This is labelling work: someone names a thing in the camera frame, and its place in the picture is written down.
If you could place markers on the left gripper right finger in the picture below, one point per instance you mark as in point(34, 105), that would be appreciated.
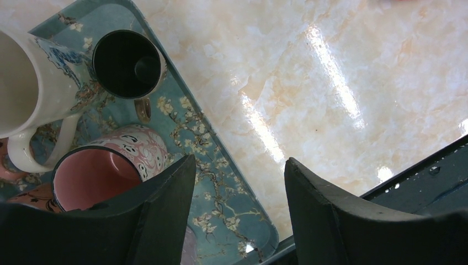
point(333, 226)

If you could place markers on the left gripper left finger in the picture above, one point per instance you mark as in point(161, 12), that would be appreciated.
point(144, 225)

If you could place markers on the lilac mug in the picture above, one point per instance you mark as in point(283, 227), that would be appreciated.
point(189, 252)

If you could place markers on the large pink mug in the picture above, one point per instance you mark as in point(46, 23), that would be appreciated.
point(108, 166)

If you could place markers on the small brown striped cup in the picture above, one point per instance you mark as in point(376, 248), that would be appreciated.
point(129, 66)

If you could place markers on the cream white mug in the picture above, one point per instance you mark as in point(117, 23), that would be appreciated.
point(42, 82)

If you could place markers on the teal floral placemat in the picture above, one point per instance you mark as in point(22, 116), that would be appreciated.
point(229, 224)

